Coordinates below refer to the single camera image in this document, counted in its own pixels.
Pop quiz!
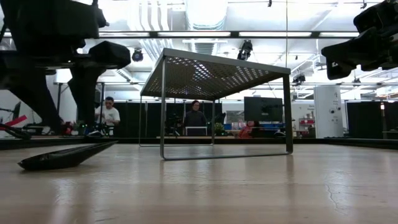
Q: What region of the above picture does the black monitor screen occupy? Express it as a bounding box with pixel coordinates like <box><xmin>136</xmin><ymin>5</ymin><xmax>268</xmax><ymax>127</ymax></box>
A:
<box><xmin>243</xmin><ymin>96</ymin><xmax>284</xmax><ymax>123</ymax></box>

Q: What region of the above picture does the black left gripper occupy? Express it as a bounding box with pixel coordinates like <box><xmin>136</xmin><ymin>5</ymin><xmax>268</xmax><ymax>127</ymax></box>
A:
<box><xmin>0</xmin><ymin>0</ymin><xmax>131</xmax><ymax>135</ymax></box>

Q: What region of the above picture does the person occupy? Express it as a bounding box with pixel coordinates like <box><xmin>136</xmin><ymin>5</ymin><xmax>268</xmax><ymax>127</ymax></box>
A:
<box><xmin>183</xmin><ymin>100</ymin><xmax>208</xmax><ymax>137</ymax></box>
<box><xmin>95</xmin><ymin>96</ymin><xmax>121</xmax><ymax>138</ymax></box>
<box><xmin>238</xmin><ymin>120</ymin><xmax>261</xmax><ymax>139</ymax></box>

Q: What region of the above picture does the red strap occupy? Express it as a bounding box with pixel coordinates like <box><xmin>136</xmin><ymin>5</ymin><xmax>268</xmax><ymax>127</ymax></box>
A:
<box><xmin>0</xmin><ymin>114</ymin><xmax>28</xmax><ymax>131</ymax></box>

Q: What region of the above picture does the black teardrop plate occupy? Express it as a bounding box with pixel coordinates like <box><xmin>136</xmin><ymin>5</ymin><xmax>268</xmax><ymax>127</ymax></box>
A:
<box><xmin>17</xmin><ymin>140</ymin><xmax>118</xmax><ymax>172</ymax></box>

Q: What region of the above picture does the grey perforated metal shelf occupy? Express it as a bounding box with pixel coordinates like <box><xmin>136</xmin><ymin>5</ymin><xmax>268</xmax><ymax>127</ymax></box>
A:
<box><xmin>138</xmin><ymin>47</ymin><xmax>295</xmax><ymax>161</ymax></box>

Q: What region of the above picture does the black aluminium table frame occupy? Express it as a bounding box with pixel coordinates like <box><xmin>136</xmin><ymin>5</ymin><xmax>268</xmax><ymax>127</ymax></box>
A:
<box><xmin>0</xmin><ymin>136</ymin><xmax>398</xmax><ymax>151</ymax></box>

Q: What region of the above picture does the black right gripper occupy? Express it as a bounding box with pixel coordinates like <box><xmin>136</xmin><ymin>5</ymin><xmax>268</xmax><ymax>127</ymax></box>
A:
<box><xmin>322</xmin><ymin>0</ymin><xmax>398</xmax><ymax>81</ymax></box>

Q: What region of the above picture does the black overhead light bar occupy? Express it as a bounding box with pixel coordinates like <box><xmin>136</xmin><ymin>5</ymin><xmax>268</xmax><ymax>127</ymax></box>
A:
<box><xmin>98</xmin><ymin>30</ymin><xmax>360</xmax><ymax>39</ymax></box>

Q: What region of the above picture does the black room divider panel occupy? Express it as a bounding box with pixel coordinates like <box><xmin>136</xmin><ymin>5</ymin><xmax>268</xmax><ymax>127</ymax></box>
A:
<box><xmin>113</xmin><ymin>101</ymin><xmax>223</xmax><ymax>138</ymax></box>
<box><xmin>346</xmin><ymin>101</ymin><xmax>386</xmax><ymax>140</ymax></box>

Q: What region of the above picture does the white pillar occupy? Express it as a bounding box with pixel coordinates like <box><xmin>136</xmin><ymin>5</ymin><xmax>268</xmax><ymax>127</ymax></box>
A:
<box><xmin>313</xmin><ymin>85</ymin><xmax>343</xmax><ymax>139</ymax></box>

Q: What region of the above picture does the black ceiling spotlight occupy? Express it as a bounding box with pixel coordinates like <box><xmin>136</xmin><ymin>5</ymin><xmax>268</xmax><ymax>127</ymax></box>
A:
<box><xmin>131</xmin><ymin>48</ymin><xmax>144</xmax><ymax>63</ymax></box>
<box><xmin>292</xmin><ymin>73</ymin><xmax>307</xmax><ymax>86</ymax></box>
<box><xmin>237</xmin><ymin>39</ymin><xmax>254</xmax><ymax>62</ymax></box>

